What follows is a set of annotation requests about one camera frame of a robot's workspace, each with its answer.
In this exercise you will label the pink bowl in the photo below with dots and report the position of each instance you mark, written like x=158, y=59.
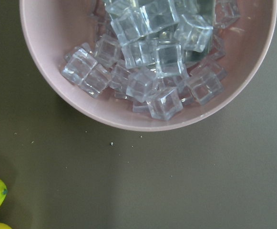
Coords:
x=53, y=27

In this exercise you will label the clear plastic ice cubes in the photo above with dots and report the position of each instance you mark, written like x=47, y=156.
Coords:
x=151, y=76

